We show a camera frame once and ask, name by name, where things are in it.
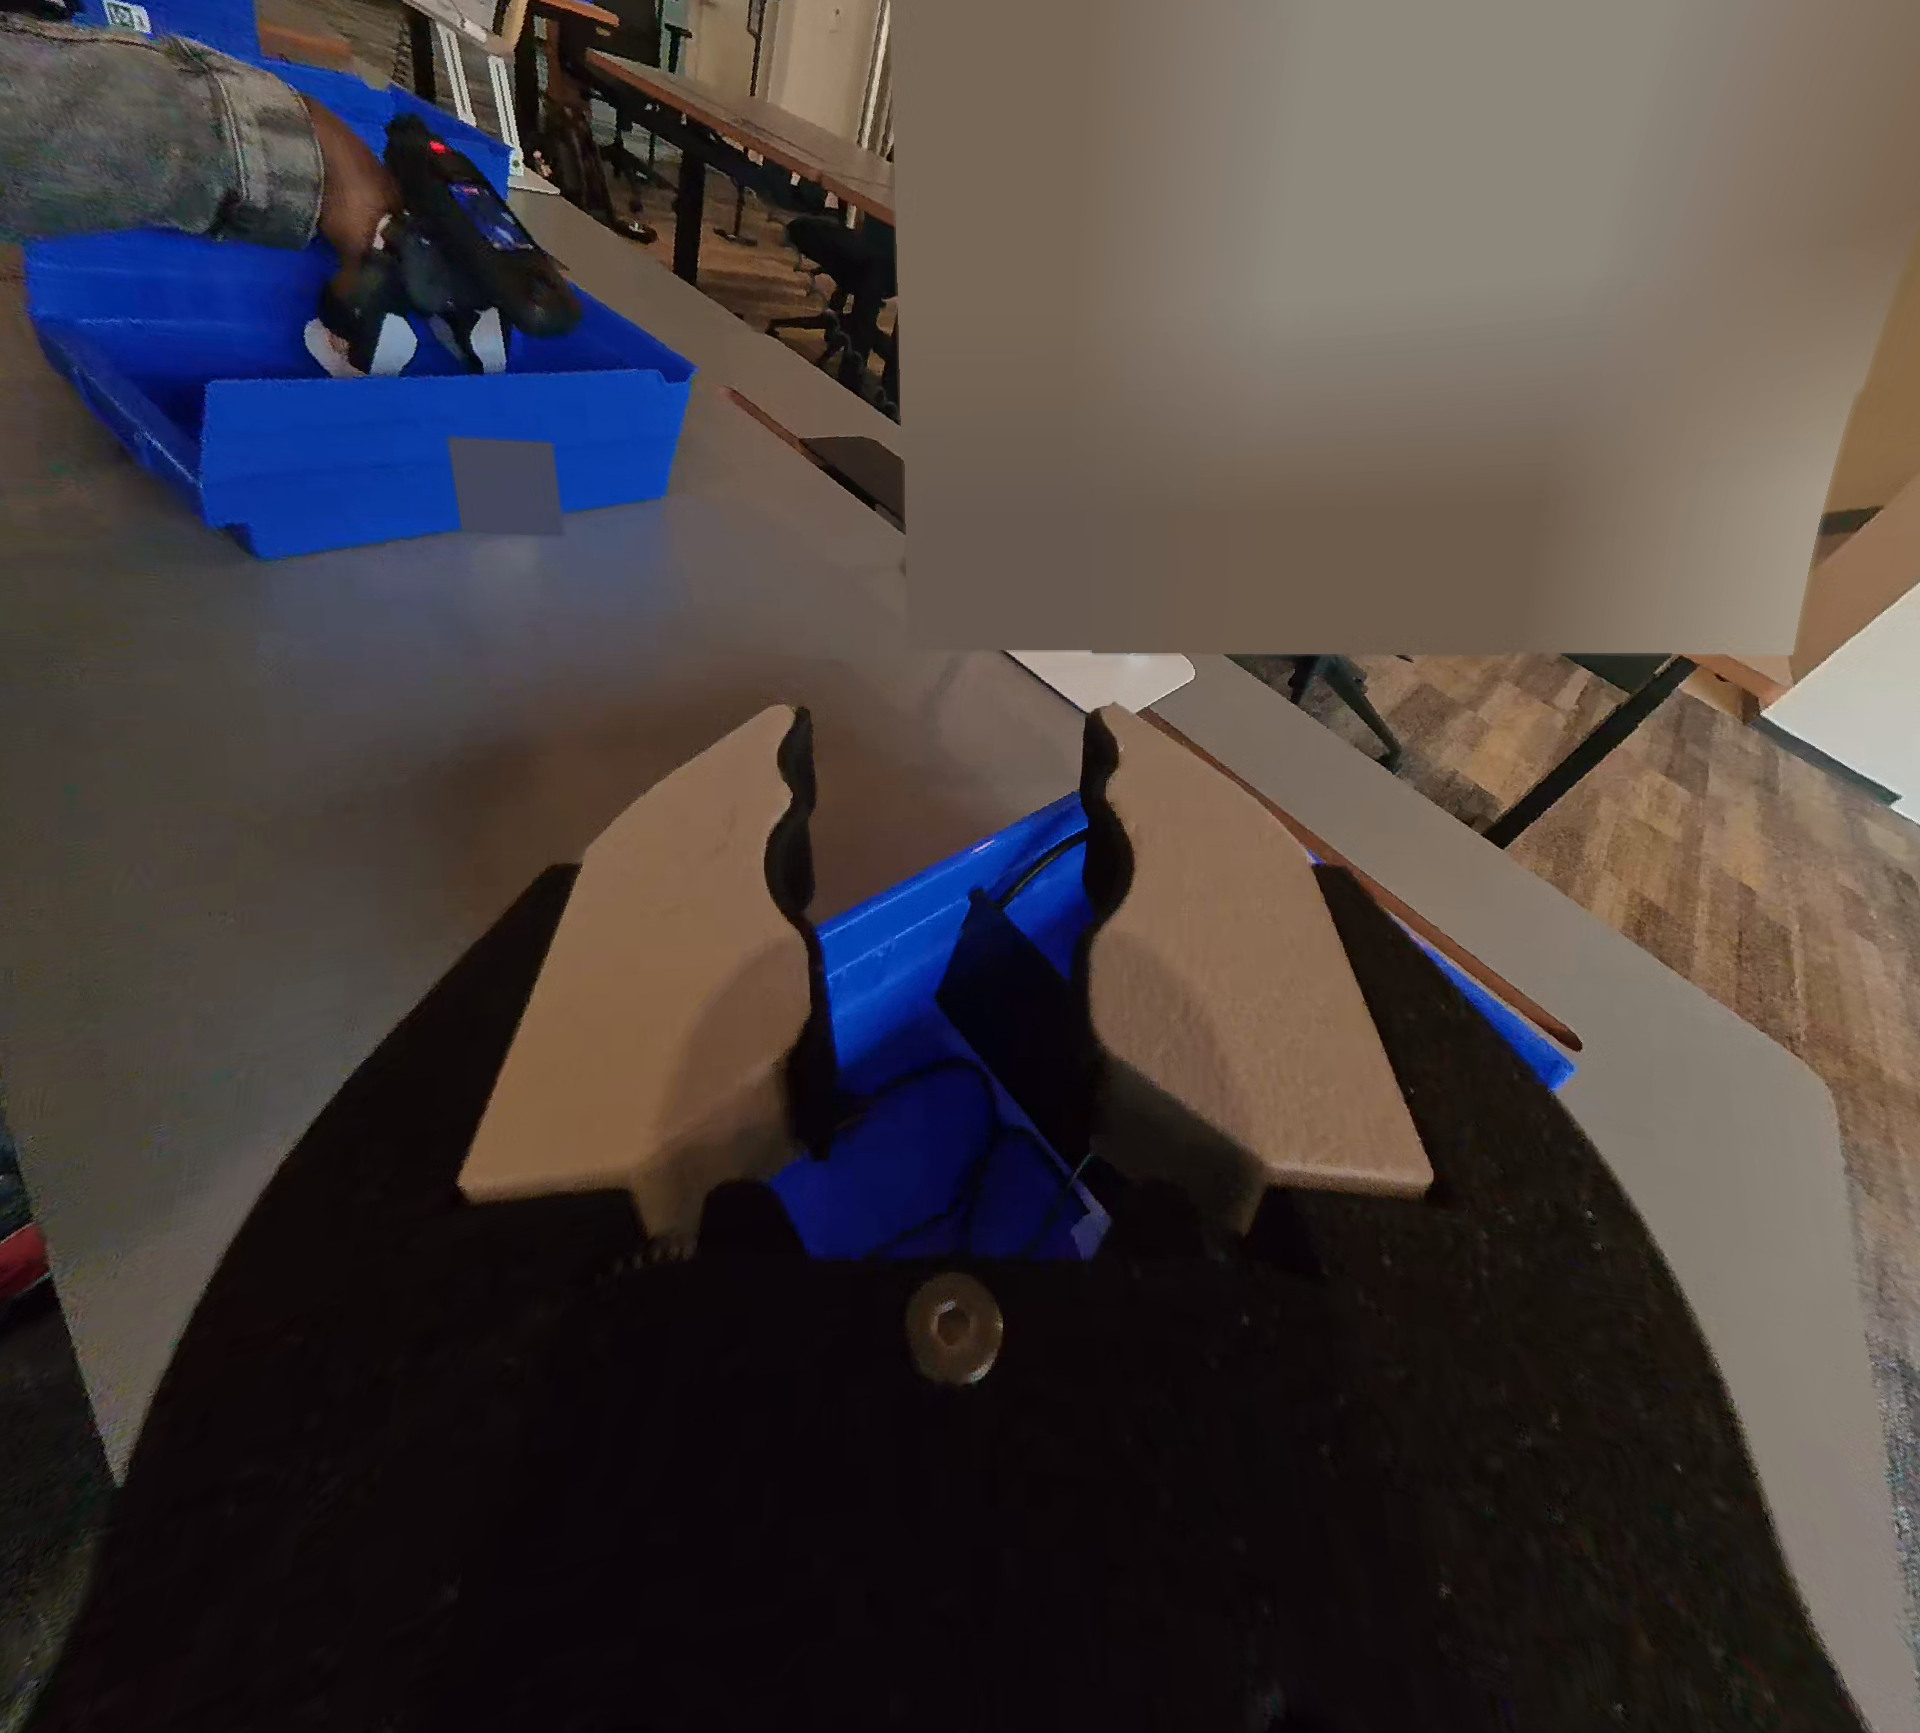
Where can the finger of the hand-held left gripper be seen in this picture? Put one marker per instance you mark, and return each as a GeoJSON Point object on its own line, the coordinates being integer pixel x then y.
{"type": "Point", "coordinates": [393, 352]}
{"type": "Point", "coordinates": [482, 341]}

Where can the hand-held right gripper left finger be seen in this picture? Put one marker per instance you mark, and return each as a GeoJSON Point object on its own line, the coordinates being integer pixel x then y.
{"type": "Point", "coordinates": [645, 1013]}

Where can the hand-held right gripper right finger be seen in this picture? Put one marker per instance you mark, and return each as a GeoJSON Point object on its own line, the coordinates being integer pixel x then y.
{"type": "Point", "coordinates": [1261, 1013]}

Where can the person's left forearm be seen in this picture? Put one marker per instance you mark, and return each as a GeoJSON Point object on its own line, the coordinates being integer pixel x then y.
{"type": "Point", "coordinates": [150, 142]}

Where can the person's left hand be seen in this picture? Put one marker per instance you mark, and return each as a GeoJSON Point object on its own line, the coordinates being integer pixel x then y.
{"type": "Point", "coordinates": [353, 203]}

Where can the black rectangular desk panel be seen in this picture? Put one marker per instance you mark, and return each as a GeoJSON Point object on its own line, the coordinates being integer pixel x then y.
{"type": "Point", "coordinates": [862, 473]}

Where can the black desk leg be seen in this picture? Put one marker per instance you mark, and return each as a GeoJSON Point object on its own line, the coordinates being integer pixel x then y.
{"type": "Point", "coordinates": [1590, 752]}

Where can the person's red shoe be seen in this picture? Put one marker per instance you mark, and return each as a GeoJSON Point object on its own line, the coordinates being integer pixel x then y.
{"type": "Point", "coordinates": [14, 1254]}

